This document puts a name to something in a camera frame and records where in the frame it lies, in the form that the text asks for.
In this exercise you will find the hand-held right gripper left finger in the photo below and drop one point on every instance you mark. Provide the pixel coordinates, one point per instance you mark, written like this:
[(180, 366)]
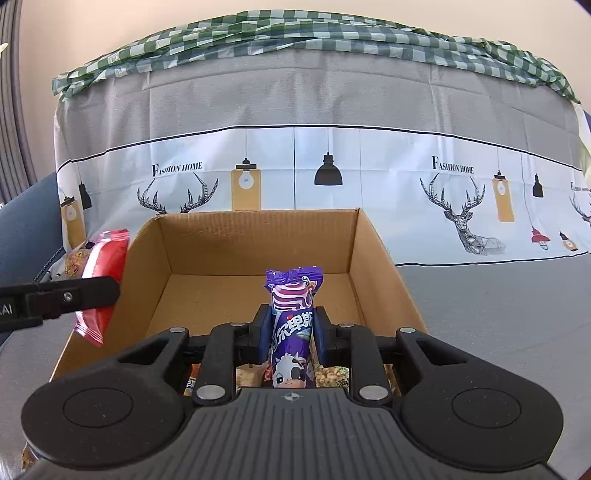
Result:
[(264, 342)]

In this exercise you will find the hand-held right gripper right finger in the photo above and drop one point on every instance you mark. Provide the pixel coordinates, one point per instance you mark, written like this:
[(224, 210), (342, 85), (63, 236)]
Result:
[(322, 344)]

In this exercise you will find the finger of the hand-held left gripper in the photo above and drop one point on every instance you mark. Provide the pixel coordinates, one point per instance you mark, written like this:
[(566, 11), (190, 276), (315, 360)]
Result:
[(87, 293)]

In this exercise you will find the purple snack packet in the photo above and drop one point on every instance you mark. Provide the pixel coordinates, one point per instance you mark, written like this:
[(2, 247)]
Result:
[(291, 323)]

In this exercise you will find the round nut cake packet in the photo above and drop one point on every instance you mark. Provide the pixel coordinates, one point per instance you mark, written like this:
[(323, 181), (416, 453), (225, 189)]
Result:
[(334, 374)]

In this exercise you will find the red snack packet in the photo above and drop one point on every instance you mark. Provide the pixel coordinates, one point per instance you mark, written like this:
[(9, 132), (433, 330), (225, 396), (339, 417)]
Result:
[(108, 258)]

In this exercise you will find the cardboard box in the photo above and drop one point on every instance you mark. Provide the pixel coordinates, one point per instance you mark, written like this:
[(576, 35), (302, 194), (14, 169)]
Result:
[(258, 244)]

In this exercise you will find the clear bag of orange crackers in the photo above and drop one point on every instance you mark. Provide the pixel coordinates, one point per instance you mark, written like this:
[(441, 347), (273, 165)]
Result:
[(76, 263)]

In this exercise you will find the blue sofa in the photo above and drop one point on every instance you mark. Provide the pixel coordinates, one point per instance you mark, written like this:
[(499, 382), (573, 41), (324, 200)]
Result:
[(27, 221)]

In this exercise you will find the grey curtain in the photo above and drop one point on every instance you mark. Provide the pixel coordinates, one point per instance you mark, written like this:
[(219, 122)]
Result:
[(11, 115)]

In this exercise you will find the green checked cloth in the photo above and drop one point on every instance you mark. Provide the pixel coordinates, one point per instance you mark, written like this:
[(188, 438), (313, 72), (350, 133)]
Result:
[(295, 37)]

